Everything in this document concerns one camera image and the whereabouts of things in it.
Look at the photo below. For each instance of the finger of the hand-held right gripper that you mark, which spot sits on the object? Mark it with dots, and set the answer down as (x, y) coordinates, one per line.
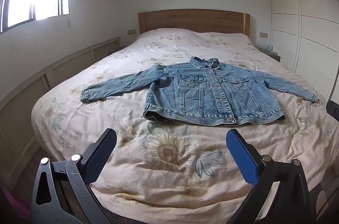
(333, 109)

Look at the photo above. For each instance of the glass item on nightstand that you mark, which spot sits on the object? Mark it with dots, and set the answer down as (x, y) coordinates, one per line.
(270, 48)

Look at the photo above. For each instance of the low white panelled cabinet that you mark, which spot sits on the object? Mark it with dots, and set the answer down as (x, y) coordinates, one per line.
(66, 67)

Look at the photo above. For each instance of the bed with floral bedspread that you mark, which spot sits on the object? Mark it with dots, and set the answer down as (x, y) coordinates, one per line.
(164, 54)

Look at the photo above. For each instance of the wooden nightstand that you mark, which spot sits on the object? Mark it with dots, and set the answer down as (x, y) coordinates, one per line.
(272, 56)

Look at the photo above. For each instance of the wooden headboard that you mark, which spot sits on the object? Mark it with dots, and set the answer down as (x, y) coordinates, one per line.
(193, 20)

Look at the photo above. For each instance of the blue denim jacket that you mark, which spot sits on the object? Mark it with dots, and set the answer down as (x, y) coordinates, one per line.
(201, 97)

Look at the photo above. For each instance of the wall switch plate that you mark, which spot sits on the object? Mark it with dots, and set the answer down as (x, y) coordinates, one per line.
(131, 31)
(263, 34)

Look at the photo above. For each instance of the white wardrobe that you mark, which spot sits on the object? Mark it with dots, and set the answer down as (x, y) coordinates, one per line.
(309, 15)

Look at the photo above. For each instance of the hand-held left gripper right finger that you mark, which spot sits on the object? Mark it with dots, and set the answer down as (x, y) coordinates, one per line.
(242, 157)

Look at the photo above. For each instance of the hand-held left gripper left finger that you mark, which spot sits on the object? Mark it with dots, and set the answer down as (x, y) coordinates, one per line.
(99, 157)

